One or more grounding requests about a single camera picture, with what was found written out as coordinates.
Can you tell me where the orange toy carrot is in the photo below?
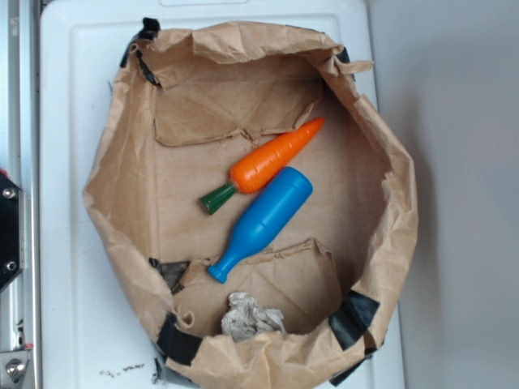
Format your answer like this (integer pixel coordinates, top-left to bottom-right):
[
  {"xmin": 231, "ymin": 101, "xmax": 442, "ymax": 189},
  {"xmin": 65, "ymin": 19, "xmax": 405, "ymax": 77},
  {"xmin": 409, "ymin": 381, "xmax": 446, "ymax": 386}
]
[{"xmin": 199, "ymin": 118, "xmax": 325, "ymax": 215}]

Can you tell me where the blue toy bottle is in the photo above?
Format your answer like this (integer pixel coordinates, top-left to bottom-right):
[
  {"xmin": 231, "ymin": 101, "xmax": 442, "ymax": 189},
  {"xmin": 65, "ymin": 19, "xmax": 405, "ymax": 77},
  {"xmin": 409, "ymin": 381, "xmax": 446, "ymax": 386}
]
[{"xmin": 208, "ymin": 167, "xmax": 313, "ymax": 284}]

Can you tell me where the brown paper bag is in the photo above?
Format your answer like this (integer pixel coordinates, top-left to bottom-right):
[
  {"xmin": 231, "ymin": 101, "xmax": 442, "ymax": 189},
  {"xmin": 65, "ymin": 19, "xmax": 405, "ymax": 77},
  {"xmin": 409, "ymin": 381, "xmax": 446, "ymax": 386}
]
[{"xmin": 84, "ymin": 20, "xmax": 418, "ymax": 388}]

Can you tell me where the crumpled grey cloth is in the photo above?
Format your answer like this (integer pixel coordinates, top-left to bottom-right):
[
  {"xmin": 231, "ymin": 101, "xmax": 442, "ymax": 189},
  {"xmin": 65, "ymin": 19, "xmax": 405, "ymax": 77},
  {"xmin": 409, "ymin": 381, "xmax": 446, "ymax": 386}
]
[{"xmin": 221, "ymin": 292, "xmax": 287, "ymax": 343}]

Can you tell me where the white plastic tray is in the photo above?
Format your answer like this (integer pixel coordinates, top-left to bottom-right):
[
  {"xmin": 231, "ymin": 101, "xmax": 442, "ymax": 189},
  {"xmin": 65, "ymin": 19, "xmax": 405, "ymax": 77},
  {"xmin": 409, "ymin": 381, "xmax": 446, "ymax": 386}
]
[{"xmin": 39, "ymin": 0, "xmax": 407, "ymax": 389}]

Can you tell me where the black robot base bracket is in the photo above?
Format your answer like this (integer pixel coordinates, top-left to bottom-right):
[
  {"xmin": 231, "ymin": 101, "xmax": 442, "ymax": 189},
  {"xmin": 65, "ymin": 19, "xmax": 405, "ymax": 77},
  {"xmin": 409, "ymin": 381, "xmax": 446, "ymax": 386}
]
[{"xmin": 0, "ymin": 169, "xmax": 24, "ymax": 293}]

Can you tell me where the metal frame rail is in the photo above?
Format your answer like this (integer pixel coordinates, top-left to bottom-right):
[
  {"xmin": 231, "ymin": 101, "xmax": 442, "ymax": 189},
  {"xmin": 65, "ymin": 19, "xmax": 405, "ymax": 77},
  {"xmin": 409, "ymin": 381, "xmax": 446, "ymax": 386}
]
[{"xmin": 1, "ymin": 1, "xmax": 43, "ymax": 388}]

